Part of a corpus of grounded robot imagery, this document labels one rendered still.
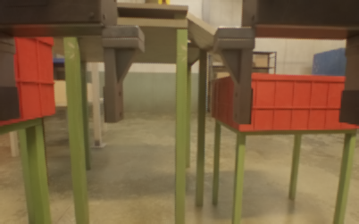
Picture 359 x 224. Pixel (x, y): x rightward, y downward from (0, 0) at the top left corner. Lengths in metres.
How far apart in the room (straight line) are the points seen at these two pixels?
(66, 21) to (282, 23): 0.21
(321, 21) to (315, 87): 0.67
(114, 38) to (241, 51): 0.13
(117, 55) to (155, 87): 5.84
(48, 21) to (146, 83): 5.86
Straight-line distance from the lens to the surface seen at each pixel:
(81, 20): 0.22
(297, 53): 7.78
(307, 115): 0.88
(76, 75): 0.76
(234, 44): 0.20
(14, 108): 0.30
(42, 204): 0.69
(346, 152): 1.11
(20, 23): 0.25
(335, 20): 0.25
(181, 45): 0.71
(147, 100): 6.07
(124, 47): 0.21
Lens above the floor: 0.69
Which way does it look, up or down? 7 degrees down
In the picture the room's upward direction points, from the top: 1 degrees clockwise
